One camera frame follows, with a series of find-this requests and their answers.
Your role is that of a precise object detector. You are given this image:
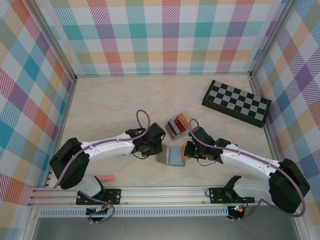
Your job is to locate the slotted grey cable duct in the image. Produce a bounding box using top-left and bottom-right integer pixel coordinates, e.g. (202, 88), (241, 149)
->
(39, 208), (230, 218)

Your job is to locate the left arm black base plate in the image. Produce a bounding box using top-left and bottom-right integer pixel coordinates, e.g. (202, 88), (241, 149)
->
(75, 188), (122, 206)

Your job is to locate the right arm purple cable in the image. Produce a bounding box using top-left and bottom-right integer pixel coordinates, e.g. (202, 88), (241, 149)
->
(187, 118), (307, 222)

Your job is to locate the silver grey card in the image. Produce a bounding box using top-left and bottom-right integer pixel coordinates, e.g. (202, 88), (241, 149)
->
(165, 119), (177, 138)

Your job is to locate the light blue card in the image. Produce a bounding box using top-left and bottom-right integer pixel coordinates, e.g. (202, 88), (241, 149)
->
(166, 146), (183, 166)

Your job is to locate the aluminium frame post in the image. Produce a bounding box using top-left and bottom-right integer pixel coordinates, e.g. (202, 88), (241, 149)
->
(249, 0), (300, 76)
(24, 0), (78, 82)

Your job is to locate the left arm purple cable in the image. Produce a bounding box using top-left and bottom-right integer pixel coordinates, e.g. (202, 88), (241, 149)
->
(52, 109), (152, 225)

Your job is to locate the aluminium mounting rail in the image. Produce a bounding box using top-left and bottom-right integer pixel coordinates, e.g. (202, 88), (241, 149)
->
(27, 184), (305, 207)

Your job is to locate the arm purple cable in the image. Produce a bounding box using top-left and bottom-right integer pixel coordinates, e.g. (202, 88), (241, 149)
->
(52, 109), (152, 225)
(187, 118), (307, 222)

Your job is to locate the red card white print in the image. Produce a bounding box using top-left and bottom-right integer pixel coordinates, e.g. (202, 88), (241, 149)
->
(173, 115), (187, 133)

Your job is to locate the black grey folding chessboard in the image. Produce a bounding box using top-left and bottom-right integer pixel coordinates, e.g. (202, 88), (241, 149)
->
(201, 79), (273, 129)

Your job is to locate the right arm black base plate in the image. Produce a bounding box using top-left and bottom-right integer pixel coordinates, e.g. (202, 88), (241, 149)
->
(208, 186), (256, 205)

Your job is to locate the aluminium frame back bar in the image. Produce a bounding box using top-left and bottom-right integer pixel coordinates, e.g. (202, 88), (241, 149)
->
(74, 71), (253, 79)

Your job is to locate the grey card holder wallet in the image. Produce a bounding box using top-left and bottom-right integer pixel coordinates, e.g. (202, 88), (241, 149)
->
(156, 145), (188, 168)

